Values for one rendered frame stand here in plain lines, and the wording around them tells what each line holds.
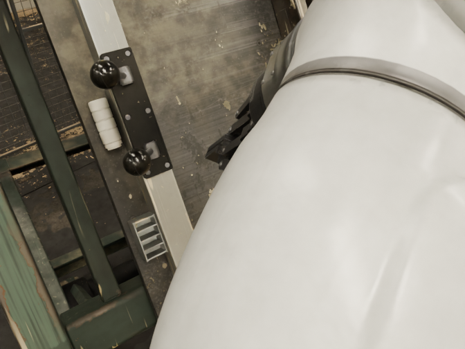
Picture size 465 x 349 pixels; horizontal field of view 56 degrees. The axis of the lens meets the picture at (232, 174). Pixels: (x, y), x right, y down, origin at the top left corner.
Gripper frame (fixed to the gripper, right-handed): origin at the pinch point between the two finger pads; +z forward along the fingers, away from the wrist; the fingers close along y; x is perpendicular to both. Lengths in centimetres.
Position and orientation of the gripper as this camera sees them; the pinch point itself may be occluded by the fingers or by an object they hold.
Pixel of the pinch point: (225, 151)
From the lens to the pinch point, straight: 52.6
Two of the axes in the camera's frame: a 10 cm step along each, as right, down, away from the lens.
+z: -3.3, 1.6, 9.3
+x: 9.0, 3.6, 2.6
